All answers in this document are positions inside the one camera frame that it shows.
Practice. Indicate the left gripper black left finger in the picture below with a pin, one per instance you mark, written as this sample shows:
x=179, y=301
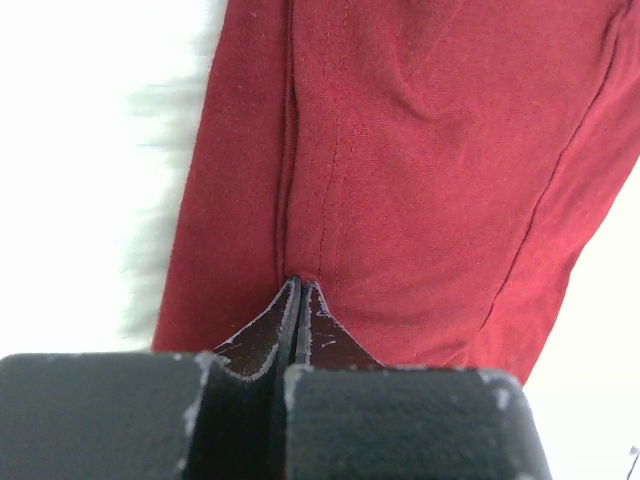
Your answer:
x=215, y=414

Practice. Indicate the dark red t shirt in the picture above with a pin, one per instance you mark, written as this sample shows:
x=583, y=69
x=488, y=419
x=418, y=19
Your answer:
x=436, y=166

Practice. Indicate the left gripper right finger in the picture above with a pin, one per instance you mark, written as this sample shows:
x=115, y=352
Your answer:
x=349, y=417

